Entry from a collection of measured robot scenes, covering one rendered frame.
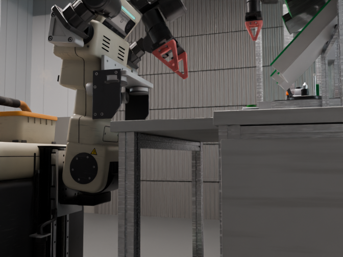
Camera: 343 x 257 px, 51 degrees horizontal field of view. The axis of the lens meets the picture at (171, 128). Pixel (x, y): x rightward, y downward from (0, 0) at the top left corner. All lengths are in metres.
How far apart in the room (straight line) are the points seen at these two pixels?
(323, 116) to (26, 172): 0.97
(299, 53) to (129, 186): 0.58
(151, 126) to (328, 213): 0.46
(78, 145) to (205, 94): 3.30
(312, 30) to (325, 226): 0.53
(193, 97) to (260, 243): 3.76
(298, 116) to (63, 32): 0.74
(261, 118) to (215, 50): 3.78
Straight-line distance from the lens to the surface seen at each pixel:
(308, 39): 1.06
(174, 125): 0.90
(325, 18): 1.07
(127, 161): 0.97
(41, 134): 1.47
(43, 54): 5.60
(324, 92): 1.32
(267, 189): 0.75
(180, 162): 4.43
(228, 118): 0.75
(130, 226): 0.98
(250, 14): 1.51
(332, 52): 1.70
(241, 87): 4.36
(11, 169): 1.27
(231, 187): 0.75
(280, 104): 1.34
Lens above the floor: 0.77
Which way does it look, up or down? 4 degrees up
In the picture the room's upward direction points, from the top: straight up
